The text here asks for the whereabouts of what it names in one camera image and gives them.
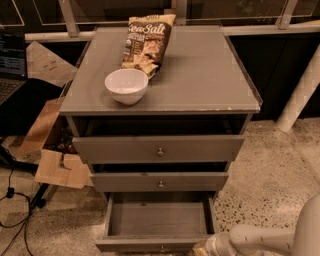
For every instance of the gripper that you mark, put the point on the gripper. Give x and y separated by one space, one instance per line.
213 246

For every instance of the grey bottom drawer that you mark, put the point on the grey bottom drawer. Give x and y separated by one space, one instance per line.
160 222

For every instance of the grey drawer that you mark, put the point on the grey drawer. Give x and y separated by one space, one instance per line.
159 182
158 149
160 222

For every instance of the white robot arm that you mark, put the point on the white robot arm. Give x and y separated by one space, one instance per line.
248 240

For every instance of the grey top drawer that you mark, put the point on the grey top drawer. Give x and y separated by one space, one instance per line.
158 149

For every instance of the grey wooden drawer cabinet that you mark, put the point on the grey wooden drawer cabinet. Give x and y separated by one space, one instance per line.
200 89

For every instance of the grey middle drawer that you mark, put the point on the grey middle drawer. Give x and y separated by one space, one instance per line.
159 182

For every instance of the white ceramic bowl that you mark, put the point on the white ceramic bowl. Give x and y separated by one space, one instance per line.
127 86

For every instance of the sea salt chips bag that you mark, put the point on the sea salt chips bag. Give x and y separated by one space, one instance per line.
146 42

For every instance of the brown paper sheet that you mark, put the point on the brown paper sheet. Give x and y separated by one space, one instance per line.
45 65

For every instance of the open laptop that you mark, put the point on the open laptop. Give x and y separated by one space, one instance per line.
13 63

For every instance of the white diagonal post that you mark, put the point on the white diagonal post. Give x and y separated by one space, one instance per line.
305 88

